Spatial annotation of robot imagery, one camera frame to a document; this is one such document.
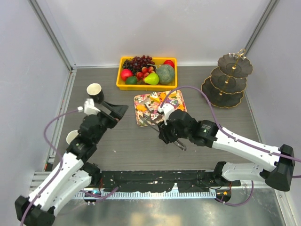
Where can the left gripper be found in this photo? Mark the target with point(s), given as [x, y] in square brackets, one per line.
[117, 110]

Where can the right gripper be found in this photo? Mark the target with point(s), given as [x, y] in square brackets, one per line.
[164, 133]

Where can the yellow plastic fruit bin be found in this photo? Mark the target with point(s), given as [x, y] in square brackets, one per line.
[158, 60]

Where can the floral serving tray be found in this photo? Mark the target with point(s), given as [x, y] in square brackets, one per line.
[143, 117]

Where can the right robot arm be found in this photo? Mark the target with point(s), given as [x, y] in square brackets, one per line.
[270, 164]

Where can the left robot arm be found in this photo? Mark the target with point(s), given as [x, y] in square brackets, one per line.
[73, 173]

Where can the chocolate cake slice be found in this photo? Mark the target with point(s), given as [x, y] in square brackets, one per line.
[155, 118]

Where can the orange fish cookie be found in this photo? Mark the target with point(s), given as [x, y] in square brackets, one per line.
[141, 108]

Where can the black paper cup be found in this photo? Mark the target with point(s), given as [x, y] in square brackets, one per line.
[95, 91]

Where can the green lime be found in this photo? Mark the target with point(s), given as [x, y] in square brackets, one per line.
[132, 80]

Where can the red apple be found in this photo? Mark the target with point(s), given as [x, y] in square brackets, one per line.
[126, 73]

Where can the white paper cup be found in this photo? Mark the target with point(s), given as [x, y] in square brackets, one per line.
[71, 136]

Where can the green pear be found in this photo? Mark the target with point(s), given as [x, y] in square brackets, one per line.
[152, 79]

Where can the red cherries cluster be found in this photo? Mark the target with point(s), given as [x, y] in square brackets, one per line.
[144, 72]

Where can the green melon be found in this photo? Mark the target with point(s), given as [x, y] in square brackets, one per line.
[166, 74]

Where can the dark red grape bunch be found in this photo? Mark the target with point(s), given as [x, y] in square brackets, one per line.
[136, 63]

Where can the three-tier black cake stand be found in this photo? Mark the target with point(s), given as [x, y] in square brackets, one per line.
[226, 84]

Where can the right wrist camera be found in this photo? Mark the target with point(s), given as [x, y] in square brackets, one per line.
[166, 110]

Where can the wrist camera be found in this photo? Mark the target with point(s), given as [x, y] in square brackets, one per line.
[88, 108]
[166, 110]

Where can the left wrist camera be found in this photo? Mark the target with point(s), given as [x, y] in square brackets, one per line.
[88, 108]

